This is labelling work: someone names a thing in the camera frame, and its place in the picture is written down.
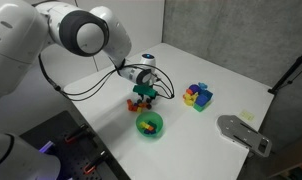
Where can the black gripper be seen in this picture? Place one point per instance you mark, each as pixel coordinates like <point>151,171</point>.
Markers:
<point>150,94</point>

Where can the black wooden block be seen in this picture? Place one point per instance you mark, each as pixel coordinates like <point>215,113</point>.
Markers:
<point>149,107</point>

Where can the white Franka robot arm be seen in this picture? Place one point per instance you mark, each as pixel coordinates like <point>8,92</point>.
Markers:
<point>41,36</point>

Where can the orange wooden block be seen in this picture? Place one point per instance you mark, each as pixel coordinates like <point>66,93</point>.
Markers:
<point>129,101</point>
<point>135,108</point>
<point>150,127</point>
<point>143,105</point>
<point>131,107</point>

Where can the yellow wooden block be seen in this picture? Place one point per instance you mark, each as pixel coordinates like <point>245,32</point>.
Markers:
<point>139,109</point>
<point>143,125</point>

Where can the green plastic bowl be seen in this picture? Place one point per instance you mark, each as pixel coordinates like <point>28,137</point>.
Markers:
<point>150,120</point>

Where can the dark green wooden block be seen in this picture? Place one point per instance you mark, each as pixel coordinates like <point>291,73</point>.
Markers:
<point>152,123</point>

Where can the dark blue wooden block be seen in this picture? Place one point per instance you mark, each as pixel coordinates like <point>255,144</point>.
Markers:
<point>147,132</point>
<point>153,131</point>

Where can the yellow toy piece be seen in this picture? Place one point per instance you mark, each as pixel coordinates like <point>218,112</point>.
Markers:
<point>189,100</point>

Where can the orange toy piece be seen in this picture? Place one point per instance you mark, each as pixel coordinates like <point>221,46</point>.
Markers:
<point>189,91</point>

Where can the purple toy piece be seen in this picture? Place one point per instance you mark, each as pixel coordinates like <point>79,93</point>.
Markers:
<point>194,88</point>

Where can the light blue toy piece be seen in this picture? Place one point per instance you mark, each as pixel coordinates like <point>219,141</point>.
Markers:
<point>202,85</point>

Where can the blue toy box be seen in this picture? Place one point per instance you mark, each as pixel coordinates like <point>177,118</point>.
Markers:
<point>204,97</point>

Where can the black orange-tipped clamp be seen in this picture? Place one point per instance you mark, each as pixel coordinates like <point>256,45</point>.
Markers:
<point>95,162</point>
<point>76,133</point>

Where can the black perforated base board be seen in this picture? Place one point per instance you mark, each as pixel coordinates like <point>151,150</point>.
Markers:
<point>71,150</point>

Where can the yellow sticky note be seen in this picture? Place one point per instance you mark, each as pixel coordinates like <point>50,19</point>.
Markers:
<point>246,115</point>

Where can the grey metal mounting plate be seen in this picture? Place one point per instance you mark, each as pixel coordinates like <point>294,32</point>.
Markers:
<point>244,135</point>

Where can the black stand pole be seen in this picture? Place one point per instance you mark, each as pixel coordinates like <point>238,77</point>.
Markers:
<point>291,70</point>

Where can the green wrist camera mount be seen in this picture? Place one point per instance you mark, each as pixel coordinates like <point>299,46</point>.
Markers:
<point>142,89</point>

